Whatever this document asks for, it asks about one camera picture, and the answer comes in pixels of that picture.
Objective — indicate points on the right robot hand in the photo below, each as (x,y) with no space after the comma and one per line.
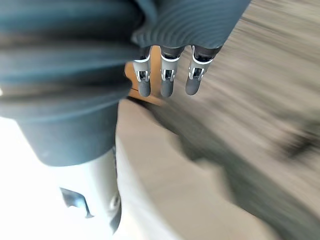
(75,75)

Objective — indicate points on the light beige bed sheet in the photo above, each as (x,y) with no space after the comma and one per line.
(160,180)

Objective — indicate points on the grey-brown bed blanket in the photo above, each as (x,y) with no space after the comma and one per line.
(262,95)

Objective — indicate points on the orange-brown wooden bed frame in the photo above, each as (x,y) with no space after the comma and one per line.
(155,75)

